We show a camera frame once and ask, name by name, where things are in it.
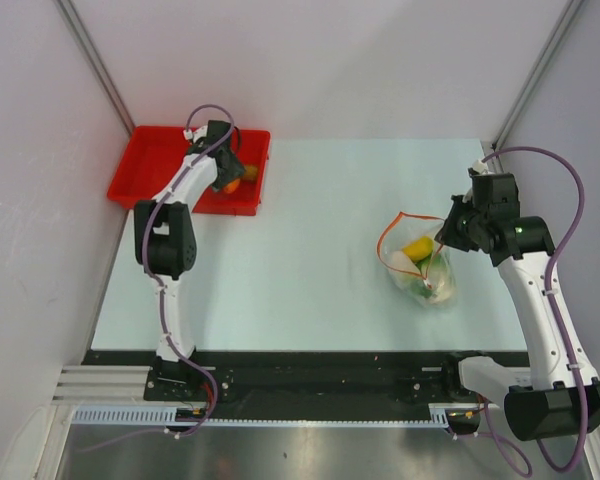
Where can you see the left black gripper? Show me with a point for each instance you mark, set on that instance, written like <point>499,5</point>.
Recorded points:
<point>236,171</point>

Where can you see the red plastic tray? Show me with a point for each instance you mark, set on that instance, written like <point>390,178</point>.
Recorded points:
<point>155,153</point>

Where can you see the aluminium frame rail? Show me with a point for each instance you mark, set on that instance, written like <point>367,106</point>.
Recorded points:
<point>101,385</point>

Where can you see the white slotted cable duct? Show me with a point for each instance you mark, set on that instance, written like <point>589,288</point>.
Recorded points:
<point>172,416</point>

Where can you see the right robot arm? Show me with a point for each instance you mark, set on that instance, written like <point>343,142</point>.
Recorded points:
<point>564,395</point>

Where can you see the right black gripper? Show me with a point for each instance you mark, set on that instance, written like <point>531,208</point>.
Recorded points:
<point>448,235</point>

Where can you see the yellow fake lemon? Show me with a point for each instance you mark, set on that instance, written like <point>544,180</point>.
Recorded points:
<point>419,249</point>

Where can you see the orange green fake mango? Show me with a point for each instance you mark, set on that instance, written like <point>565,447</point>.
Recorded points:
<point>231,187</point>

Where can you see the green fake lettuce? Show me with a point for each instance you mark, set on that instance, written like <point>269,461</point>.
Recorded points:
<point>436,281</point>

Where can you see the brown fake kiwi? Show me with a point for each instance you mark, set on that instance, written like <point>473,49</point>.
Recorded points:
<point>251,173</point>

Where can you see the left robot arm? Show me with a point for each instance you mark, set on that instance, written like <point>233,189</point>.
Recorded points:
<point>165,242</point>

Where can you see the clear zip top bag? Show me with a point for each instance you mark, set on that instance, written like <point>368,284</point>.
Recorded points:
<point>403,230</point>

